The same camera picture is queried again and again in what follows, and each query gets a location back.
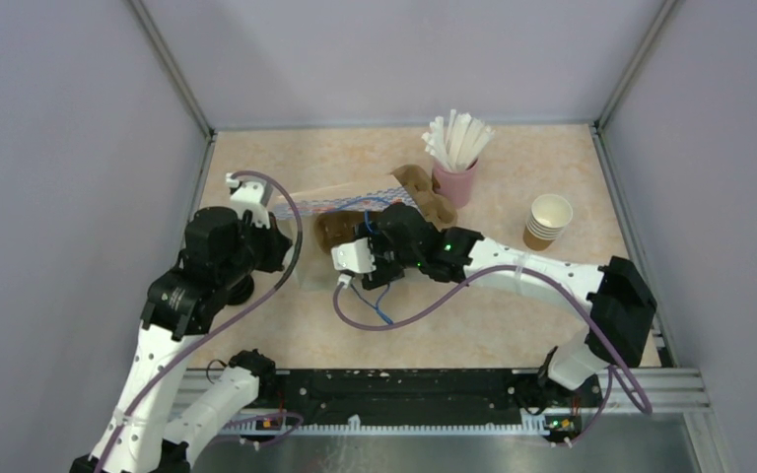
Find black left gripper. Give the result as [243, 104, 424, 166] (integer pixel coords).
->
[218, 208, 293, 287]

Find blue checkered paper bag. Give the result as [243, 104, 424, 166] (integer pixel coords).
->
[292, 179, 414, 292]

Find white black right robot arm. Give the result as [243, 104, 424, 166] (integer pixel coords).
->
[354, 203, 657, 406]

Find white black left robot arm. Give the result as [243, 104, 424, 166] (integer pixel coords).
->
[70, 207, 304, 472]

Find stack of black lids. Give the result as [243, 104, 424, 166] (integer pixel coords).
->
[227, 275, 255, 305]

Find brown pulp cup carrier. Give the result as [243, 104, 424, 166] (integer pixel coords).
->
[391, 165, 457, 230]

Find pink straw holder cup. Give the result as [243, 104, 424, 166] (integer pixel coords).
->
[432, 159, 478, 209]

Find bundle of white straws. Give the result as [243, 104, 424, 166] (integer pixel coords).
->
[421, 109, 495, 172]

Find stack of brown paper cups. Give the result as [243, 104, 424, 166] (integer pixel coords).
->
[523, 194, 574, 251]

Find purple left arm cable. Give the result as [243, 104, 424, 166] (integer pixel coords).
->
[91, 169, 305, 473]

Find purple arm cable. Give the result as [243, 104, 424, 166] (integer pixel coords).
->
[91, 169, 305, 473]
[332, 264, 654, 451]

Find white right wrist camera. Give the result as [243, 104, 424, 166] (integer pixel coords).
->
[330, 237, 377, 288]

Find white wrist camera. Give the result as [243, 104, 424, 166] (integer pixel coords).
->
[225, 173, 273, 229]
[330, 237, 377, 288]

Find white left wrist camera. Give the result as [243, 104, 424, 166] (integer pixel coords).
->
[225, 173, 273, 229]

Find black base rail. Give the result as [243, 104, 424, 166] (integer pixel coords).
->
[248, 369, 601, 428]

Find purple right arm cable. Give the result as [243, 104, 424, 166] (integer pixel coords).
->
[332, 264, 654, 451]

